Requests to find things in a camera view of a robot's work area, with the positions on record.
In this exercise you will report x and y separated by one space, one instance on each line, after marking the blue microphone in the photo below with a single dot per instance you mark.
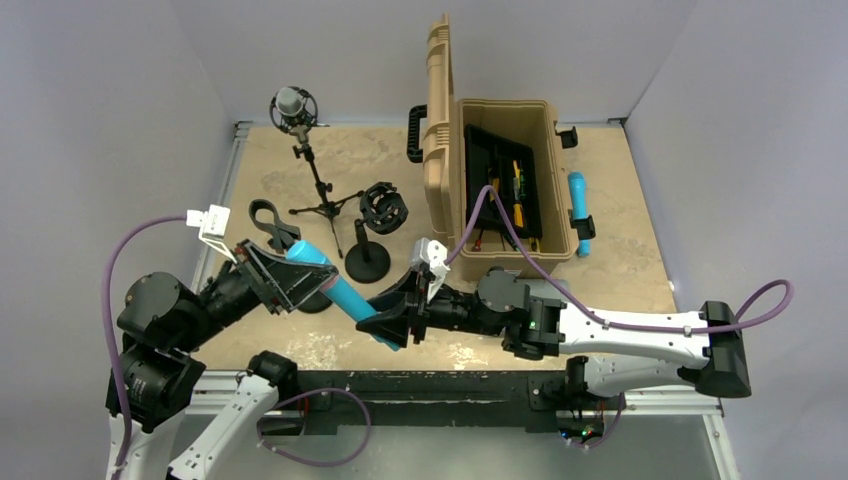
579 199
339 291

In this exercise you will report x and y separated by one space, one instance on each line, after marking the black tool tray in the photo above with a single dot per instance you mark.
488 161

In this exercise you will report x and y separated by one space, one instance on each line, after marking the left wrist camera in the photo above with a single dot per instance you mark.
211 225

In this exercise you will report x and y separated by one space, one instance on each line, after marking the tripod stand with shock mount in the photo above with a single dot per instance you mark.
329 209

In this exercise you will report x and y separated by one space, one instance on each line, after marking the grey plastic box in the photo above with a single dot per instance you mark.
546 289

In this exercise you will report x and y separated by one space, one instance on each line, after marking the silver microphone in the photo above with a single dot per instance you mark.
287 108

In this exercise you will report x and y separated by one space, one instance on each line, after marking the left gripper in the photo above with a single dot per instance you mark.
287 281

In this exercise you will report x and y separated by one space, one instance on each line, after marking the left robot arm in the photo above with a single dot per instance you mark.
154 376

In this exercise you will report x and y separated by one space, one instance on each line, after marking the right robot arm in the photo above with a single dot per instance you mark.
609 352

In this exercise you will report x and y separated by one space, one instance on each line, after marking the round base shock mount stand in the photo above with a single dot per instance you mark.
383 211

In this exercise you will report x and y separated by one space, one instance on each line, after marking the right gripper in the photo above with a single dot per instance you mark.
395 326

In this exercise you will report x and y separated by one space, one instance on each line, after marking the yellow handled tool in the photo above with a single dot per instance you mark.
518 211

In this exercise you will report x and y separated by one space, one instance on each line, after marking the round base clip stand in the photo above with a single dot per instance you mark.
282 237

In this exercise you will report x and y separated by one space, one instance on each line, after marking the tan tool case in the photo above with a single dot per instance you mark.
435 140

